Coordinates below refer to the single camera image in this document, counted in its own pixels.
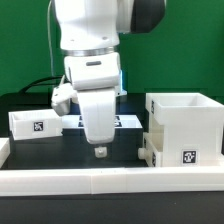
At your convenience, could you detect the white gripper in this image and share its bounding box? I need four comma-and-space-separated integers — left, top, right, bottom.
64, 52, 120, 158

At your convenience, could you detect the white drawer front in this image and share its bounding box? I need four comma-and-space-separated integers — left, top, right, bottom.
138, 132, 163, 167

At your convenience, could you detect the white drawer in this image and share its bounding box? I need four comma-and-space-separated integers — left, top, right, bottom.
8, 109, 62, 140
138, 132, 163, 167

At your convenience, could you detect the white drawer cabinet box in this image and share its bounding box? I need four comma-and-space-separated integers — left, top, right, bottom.
145, 93, 224, 167

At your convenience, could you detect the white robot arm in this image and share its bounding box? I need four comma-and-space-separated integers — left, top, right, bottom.
52, 0, 166, 158

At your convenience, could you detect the white drawer rear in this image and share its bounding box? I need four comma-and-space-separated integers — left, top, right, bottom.
8, 109, 62, 140

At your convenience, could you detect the white tag marker sheet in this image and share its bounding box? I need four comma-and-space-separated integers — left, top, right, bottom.
62, 115, 142, 129

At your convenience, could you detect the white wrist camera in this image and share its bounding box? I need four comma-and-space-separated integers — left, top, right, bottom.
51, 76, 78, 116

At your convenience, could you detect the white obstacle fence frame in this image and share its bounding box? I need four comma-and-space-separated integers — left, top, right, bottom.
0, 138, 224, 196

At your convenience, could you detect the black cable bundle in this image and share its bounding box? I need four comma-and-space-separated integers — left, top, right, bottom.
19, 75, 68, 94

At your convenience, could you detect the white cable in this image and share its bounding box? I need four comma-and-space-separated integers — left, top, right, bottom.
47, 0, 56, 78

